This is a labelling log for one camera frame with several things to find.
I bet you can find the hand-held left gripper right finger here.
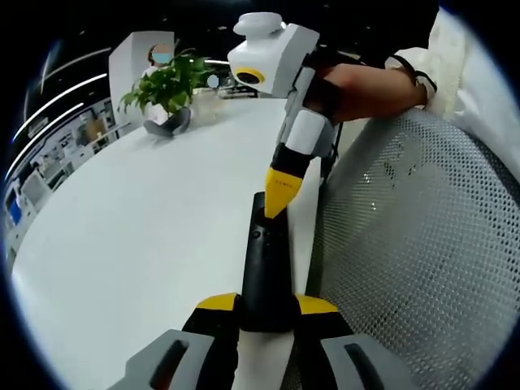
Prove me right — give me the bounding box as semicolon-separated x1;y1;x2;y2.
289;293;412;390

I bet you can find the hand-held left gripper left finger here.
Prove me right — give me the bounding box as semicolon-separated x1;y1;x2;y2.
101;291;244;390

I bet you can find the black remote control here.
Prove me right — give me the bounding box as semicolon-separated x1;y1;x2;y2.
240;191;301;335

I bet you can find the person's right hand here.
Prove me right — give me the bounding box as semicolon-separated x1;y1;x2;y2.
319;63;428;124

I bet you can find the translucent plant pot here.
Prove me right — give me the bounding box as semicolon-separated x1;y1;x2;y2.
190;95;228;124

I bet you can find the green potted plant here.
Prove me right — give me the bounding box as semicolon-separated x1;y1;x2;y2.
118;47;213;119

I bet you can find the black curved headset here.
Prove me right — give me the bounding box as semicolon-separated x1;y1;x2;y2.
143;106;193;138

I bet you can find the grey mesh chair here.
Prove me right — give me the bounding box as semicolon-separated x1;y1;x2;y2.
306;108;520;390

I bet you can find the black cable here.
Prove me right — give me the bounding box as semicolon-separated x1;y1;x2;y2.
320;120;343;186

